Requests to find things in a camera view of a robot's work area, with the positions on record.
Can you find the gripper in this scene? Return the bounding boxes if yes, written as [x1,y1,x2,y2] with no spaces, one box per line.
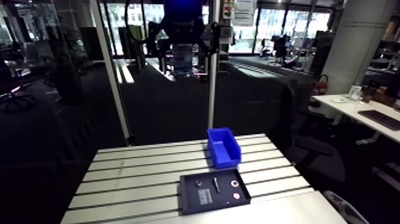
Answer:
[146,17,221,58]

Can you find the blue bin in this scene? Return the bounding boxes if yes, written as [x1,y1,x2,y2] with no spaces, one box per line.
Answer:
[206,126,242,169]

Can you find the black tray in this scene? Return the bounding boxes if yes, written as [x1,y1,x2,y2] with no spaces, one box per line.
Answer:
[179,168,252,216]

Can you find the red fire extinguisher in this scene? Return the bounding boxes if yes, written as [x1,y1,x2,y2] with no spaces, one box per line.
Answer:
[315,74,330,96]

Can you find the black office chair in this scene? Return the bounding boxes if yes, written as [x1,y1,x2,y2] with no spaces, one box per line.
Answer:
[268,77,346,186]

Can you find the clear plastic container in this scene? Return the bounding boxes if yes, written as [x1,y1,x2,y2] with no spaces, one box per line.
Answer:
[348,83,363,101]

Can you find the white desk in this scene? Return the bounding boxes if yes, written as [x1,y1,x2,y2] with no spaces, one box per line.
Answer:
[311,93,400,145]

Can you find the brown cardboard box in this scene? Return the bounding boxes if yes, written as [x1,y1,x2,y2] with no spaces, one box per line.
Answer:
[362,85,398,106]

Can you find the dark laptop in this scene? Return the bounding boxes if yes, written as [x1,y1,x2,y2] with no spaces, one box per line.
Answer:
[358,109,400,131]

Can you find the black cable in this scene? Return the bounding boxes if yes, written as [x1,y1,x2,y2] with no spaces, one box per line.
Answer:
[124,0,148,45]

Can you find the upright aluminium post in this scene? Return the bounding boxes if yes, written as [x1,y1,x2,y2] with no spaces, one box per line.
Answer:
[207,0,221,130]

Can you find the slanted aluminium post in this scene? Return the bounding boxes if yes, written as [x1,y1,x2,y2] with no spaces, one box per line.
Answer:
[89,0,132,147]

